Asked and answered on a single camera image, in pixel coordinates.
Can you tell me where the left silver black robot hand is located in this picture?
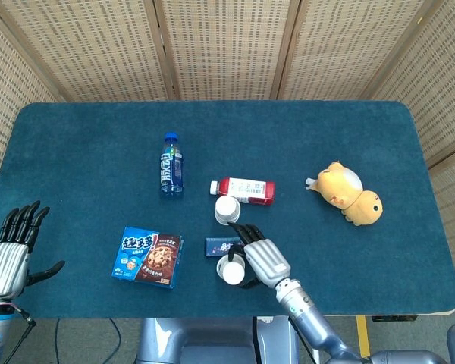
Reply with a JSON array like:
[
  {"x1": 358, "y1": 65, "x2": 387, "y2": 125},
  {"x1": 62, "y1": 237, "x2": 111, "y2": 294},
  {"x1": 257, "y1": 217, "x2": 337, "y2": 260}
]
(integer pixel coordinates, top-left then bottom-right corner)
[{"x1": 0, "y1": 200, "x2": 66, "y2": 297}]

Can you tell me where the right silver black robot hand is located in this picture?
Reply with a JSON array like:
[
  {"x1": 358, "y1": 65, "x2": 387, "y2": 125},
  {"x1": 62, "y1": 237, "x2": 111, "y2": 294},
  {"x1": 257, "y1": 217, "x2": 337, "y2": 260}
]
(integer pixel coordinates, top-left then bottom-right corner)
[{"x1": 227, "y1": 222, "x2": 292, "y2": 290}]

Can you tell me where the dark blue long box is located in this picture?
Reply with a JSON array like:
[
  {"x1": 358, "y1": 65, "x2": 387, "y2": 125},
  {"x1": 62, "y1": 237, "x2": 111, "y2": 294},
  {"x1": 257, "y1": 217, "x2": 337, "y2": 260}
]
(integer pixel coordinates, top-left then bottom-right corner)
[{"x1": 205, "y1": 237, "x2": 248, "y2": 259}]

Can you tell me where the red drink bottle white label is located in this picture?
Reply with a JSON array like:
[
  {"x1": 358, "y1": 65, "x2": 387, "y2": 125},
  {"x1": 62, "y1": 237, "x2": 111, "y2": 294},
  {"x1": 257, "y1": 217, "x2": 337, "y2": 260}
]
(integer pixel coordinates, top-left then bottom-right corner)
[{"x1": 209, "y1": 177, "x2": 276, "y2": 207}]

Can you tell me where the blue-grey robot torso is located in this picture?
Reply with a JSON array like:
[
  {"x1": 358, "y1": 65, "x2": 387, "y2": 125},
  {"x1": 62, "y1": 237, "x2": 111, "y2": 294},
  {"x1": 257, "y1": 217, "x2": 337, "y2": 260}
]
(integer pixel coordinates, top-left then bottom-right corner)
[{"x1": 136, "y1": 316, "x2": 300, "y2": 364}]

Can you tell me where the yellow plush toy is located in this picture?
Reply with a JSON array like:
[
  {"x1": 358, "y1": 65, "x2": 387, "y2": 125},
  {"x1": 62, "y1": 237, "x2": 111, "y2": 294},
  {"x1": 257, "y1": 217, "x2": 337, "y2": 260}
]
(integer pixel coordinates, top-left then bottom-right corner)
[{"x1": 305, "y1": 161, "x2": 384, "y2": 228}]

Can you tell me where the yellow floor tape strip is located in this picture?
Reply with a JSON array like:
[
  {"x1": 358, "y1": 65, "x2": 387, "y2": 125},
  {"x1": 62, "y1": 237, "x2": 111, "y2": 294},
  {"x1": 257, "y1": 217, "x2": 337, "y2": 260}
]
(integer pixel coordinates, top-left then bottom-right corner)
[{"x1": 356, "y1": 316, "x2": 371, "y2": 358}]

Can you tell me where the blue chocolate cookie box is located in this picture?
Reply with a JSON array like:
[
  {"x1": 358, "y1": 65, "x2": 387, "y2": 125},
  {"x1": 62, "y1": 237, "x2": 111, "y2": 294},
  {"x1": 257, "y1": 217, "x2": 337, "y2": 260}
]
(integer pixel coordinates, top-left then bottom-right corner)
[{"x1": 111, "y1": 226, "x2": 184, "y2": 291}]

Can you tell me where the blue sports drink bottle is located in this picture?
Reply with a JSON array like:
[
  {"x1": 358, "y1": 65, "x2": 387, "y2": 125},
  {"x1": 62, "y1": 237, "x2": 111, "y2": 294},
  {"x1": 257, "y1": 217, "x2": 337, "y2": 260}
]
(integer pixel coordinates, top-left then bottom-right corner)
[{"x1": 158, "y1": 131, "x2": 185, "y2": 201}]

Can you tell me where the teal felt table mat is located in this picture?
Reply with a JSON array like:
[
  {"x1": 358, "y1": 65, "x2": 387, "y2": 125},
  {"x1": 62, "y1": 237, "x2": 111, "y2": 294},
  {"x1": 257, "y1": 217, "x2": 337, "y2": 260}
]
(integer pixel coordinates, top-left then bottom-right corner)
[{"x1": 0, "y1": 100, "x2": 455, "y2": 319}]

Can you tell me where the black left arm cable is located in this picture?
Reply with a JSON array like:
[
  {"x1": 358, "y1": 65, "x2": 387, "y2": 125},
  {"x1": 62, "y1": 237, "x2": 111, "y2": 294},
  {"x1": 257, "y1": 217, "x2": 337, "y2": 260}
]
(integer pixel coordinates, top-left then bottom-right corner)
[{"x1": 0, "y1": 303, "x2": 37, "y2": 364}]

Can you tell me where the black floor cable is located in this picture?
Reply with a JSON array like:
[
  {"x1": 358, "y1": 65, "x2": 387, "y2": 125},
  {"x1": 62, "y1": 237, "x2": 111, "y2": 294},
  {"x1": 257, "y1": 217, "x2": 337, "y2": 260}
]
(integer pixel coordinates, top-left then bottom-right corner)
[{"x1": 52, "y1": 318, "x2": 61, "y2": 364}]

